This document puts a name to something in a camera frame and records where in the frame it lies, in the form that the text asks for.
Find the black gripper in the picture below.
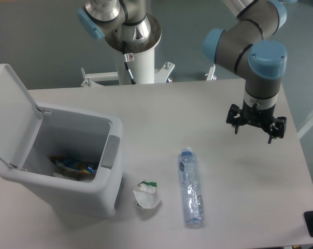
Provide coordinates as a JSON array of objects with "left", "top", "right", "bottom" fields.
[{"left": 226, "top": 101, "right": 287, "bottom": 144}]

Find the clear plastic water bottle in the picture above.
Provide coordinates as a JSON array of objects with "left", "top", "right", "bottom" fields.
[{"left": 177, "top": 146, "right": 205, "bottom": 224}]

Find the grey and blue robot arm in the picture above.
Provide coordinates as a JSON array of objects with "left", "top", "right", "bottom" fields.
[{"left": 77, "top": 1, "right": 287, "bottom": 140}]

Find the white plastic trash can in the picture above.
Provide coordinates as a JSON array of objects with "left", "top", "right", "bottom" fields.
[{"left": 0, "top": 103, "right": 123, "bottom": 219}]

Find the white trash can lid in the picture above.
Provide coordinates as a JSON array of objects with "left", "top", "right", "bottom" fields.
[{"left": 0, "top": 64, "right": 51, "bottom": 169}]

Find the crumpled white paper cup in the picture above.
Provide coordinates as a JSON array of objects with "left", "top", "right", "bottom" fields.
[{"left": 133, "top": 181, "right": 161, "bottom": 209}]

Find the colourful snack wrapper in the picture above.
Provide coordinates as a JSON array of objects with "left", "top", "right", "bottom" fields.
[{"left": 50, "top": 156, "right": 99, "bottom": 179}]

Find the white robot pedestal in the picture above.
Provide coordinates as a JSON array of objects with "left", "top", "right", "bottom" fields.
[{"left": 80, "top": 14, "right": 176, "bottom": 88}]

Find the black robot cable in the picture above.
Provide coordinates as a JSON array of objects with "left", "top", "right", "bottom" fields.
[{"left": 121, "top": 41, "right": 136, "bottom": 85}]

